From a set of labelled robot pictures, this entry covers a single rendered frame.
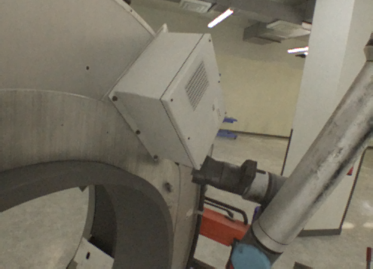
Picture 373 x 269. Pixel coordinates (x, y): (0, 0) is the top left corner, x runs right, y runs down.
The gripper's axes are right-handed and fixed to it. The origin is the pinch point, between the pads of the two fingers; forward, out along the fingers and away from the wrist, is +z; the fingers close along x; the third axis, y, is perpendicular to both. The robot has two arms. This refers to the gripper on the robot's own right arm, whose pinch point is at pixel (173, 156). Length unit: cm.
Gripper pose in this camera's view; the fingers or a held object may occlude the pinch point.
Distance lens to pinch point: 62.9
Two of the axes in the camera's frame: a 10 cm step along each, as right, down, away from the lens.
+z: -9.6, -2.9, 0.1
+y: -1.5, 5.1, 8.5
